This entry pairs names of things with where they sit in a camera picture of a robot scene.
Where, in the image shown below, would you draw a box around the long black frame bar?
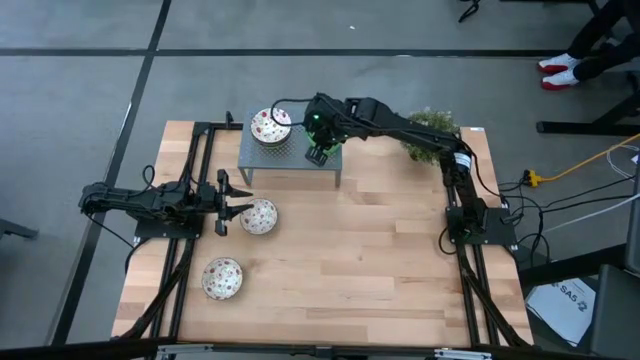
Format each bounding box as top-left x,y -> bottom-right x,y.
0,335 -> 640,360

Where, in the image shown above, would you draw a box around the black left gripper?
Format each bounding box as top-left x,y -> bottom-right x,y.
199,169 -> 256,237

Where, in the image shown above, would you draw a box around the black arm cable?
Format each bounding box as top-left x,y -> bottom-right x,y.
82,209 -> 151,275

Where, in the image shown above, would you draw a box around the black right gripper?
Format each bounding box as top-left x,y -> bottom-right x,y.
303,92 -> 351,169

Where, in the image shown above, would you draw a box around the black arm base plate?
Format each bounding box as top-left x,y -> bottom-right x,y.
134,217 -> 205,240
446,205 -> 517,246

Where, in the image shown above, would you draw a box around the white cable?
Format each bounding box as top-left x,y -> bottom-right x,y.
606,143 -> 640,179
543,192 -> 640,234

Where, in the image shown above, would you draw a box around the black power cable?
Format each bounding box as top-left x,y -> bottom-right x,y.
499,176 -> 637,264

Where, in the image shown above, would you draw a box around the person's white red shoe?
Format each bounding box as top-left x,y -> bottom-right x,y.
537,52 -> 582,75
540,68 -> 581,92

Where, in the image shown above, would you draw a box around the white paper sheet printed SA5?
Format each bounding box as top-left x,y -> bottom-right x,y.
524,277 -> 598,347

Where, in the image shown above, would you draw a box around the grey perforated metal shelf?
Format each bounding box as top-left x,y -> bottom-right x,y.
237,104 -> 344,188

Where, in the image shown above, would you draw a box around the yellow extension cable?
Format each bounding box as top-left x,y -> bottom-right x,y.
539,132 -> 640,182

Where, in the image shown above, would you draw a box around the black aluminium frame rails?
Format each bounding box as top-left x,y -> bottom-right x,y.
442,159 -> 534,349
112,110 -> 245,346

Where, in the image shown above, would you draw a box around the potted plant white flowers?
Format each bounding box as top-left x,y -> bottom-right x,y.
399,106 -> 462,166

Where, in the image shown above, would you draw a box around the black padded seat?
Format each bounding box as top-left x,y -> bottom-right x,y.
588,263 -> 640,359

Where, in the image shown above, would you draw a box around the black strap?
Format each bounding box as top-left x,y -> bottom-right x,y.
457,0 -> 482,24

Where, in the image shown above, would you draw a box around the grey upright panel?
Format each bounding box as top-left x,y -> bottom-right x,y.
626,154 -> 640,275

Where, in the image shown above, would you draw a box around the black desk foot bar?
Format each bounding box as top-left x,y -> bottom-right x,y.
518,243 -> 627,287
535,92 -> 640,137

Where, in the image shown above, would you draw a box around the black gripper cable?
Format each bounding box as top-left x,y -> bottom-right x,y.
269,97 -> 314,127

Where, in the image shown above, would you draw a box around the person's leg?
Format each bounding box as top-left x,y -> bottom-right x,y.
572,29 -> 640,81
567,0 -> 631,59

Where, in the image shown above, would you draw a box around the black furniture foot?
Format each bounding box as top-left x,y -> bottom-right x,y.
0,217 -> 40,241

